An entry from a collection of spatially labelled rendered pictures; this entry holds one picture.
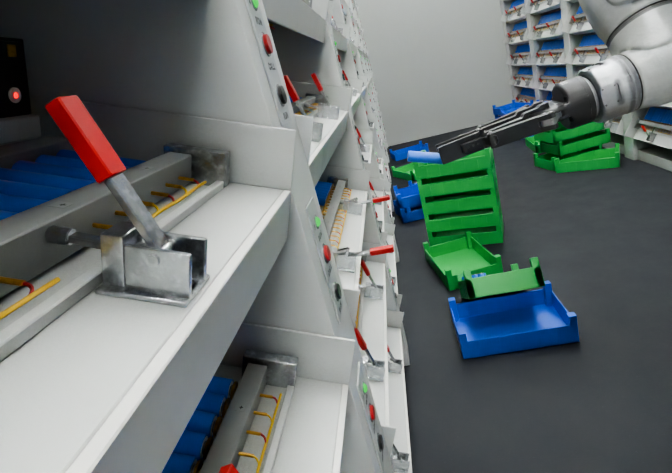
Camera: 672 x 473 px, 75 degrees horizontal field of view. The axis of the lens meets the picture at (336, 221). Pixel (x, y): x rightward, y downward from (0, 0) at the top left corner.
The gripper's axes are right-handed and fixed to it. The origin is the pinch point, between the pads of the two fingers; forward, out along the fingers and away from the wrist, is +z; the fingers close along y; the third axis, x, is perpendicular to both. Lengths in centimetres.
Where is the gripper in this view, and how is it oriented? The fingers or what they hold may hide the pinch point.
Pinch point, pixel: (459, 146)
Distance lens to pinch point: 77.0
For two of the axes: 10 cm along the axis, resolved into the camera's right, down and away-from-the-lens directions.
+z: -9.2, 3.4, 2.1
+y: -0.9, 3.3, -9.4
